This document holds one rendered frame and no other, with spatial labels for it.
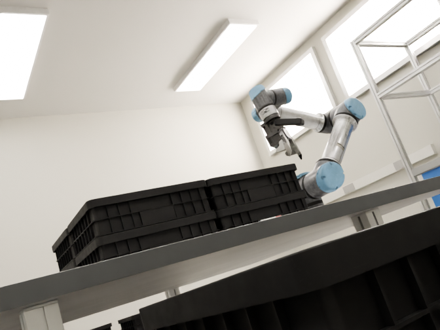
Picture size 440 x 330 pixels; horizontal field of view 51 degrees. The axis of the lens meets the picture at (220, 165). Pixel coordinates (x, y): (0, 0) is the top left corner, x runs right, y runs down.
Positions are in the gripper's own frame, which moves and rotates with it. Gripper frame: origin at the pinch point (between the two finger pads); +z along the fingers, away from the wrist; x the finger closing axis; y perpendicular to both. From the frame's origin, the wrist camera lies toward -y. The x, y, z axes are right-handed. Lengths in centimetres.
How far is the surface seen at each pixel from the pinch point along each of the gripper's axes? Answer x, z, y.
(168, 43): -164, -195, 92
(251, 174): 30.9, 4.5, 10.6
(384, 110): -169, -39, -34
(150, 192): 63, 2, 31
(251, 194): 32.8, 11.1, 13.2
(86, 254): 72, 10, 54
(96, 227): 78, 7, 43
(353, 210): 54, 34, -18
